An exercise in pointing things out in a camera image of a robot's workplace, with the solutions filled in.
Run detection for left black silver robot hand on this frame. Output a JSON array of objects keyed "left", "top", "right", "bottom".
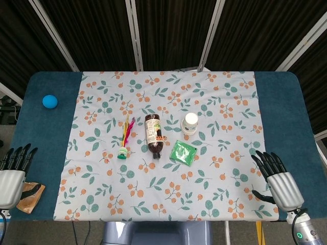
[{"left": 0, "top": 143, "right": 42, "bottom": 210}]

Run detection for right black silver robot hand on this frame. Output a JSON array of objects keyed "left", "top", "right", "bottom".
[{"left": 251, "top": 150, "right": 305, "bottom": 212}]

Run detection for feather shuttlecock with green base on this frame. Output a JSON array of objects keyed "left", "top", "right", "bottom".
[{"left": 116, "top": 114, "right": 136, "bottom": 160}]

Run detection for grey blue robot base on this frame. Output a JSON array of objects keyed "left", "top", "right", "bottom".
[{"left": 101, "top": 221, "right": 213, "bottom": 245}]

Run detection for brown paper packet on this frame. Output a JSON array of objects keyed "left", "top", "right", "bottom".
[{"left": 16, "top": 181, "right": 46, "bottom": 214}]

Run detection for dark blue table cover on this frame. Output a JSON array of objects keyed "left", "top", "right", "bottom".
[{"left": 10, "top": 70, "right": 318, "bottom": 222}]

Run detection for blue ball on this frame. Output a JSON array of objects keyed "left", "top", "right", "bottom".
[{"left": 41, "top": 94, "right": 59, "bottom": 110}]

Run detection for green foil packet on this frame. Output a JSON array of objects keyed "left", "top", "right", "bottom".
[{"left": 169, "top": 139, "right": 198, "bottom": 167}]

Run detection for stacked white floral paper cups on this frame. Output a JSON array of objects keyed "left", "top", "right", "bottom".
[{"left": 180, "top": 112, "right": 199, "bottom": 136}]

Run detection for floral fruit print tablecloth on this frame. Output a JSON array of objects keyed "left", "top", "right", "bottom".
[{"left": 52, "top": 70, "right": 280, "bottom": 223}]

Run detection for dark brown labelled bottle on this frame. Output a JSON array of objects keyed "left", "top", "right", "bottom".
[{"left": 144, "top": 114, "right": 167, "bottom": 160}]

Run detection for black folding screen white frames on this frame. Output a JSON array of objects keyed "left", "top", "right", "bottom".
[{"left": 0, "top": 0, "right": 327, "bottom": 140}]

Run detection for yellow strap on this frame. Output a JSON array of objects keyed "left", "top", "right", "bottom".
[{"left": 255, "top": 221, "right": 263, "bottom": 245}]

